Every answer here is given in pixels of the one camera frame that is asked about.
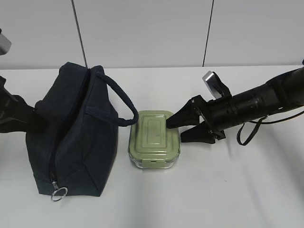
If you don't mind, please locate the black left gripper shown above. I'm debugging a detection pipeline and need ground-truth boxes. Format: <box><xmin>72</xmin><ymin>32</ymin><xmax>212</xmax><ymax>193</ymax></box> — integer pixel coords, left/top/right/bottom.
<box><xmin>0</xmin><ymin>76</ymin><xmax>48</xmax><ymax>134</ymax></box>

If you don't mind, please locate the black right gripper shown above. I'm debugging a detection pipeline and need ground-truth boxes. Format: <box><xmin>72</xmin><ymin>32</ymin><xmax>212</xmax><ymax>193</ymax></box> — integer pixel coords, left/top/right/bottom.
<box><xmin>166</xmin><ymin>95</ymin><xmax>226</xmax><ymax>144</ymax></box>

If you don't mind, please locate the green lidded glass food container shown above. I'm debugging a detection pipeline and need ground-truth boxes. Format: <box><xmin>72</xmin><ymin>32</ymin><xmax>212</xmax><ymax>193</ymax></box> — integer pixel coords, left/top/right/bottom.
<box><xmin>128</xmin><ymin>110</ymin><xmax>181</xmax><ymax>169</ymax></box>

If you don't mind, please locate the dark navy fabric lunch bag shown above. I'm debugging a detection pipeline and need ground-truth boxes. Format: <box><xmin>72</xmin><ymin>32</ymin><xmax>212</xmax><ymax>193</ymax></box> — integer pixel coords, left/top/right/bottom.
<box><xmin>26</xmin><ymin>62</ymin><xmax>139</xmax><ymax>197</ymax></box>

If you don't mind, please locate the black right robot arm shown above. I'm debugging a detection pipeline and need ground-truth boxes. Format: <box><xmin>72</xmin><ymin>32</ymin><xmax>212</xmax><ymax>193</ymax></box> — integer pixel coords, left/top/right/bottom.
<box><xmin>166</xmin><ymin>68</ymin><xmax>304</xmax><ymax>146</ymax></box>

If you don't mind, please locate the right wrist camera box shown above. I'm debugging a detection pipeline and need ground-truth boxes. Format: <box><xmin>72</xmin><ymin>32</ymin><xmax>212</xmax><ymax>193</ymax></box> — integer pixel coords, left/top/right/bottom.
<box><xmin>202</xmin><ymin>71</ymin><xmax>231</xmax><ymax>99</ymax></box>

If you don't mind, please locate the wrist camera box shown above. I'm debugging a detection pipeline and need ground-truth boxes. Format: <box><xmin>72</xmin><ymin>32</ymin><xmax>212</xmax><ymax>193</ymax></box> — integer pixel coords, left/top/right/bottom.
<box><xmin>0</xmin><ymin>29</ymin><xmax>11</xmax><ymax>56</ymax></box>
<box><xmin>202</xmin><ymin>71</ymin><xmax>231</xmax><ymax>99</ymax></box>

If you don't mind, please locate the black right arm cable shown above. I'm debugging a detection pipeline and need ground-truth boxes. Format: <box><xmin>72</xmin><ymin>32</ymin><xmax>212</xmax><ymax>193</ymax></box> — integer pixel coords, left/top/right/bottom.
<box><xmin>236</xmin><ymin>107</ymin><xmax>304</xmax><ymax>146</ymax></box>

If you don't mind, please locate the silver zipper pull ring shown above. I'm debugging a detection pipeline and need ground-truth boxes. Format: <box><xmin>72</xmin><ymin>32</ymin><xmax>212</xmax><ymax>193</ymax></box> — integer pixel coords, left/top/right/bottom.
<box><xmin>51</xmin><ymin>181</ymin><xmax>68</xmax><ymax>203</ymax></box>

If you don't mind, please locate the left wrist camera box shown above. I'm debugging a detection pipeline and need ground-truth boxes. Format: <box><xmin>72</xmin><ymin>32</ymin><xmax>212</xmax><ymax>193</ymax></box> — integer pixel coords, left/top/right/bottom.
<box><xmin>0</xmin><ymin>29</ymin><xmax>11</xmax><ymax>56</ymax></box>

